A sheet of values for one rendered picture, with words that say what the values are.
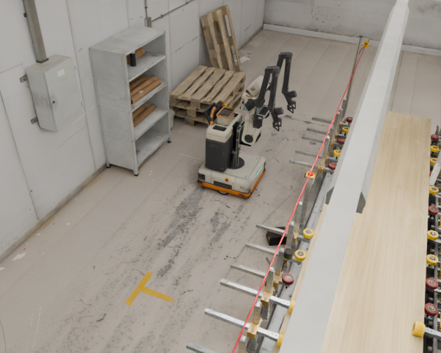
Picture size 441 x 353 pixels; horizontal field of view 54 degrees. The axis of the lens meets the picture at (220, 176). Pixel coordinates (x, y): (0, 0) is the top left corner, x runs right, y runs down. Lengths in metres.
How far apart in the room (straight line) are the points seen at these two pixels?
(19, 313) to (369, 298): 2.85
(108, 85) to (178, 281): 2.26
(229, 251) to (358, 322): 1.87
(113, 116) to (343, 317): 3.40
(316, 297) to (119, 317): 3.15
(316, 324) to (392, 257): 2.54
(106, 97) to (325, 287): 4.36
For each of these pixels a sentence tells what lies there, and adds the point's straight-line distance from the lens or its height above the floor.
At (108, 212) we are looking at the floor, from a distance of 4.95.
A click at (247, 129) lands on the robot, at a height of 0.84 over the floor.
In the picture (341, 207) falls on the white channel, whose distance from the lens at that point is 1.15.
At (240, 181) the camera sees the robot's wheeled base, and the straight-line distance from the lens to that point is 4.87.
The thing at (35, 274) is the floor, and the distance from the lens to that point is 4.49.
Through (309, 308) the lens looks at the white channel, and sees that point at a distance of 0.91.
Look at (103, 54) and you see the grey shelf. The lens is 4.86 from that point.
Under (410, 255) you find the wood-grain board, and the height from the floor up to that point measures 0.90.
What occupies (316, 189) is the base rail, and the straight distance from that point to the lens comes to 4.17.
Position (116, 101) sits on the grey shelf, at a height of 0.99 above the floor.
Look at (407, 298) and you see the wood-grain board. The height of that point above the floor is 0.90.
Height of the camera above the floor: 3.17
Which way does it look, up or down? 36 degrees down
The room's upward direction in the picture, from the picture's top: 2 degrees clockwise
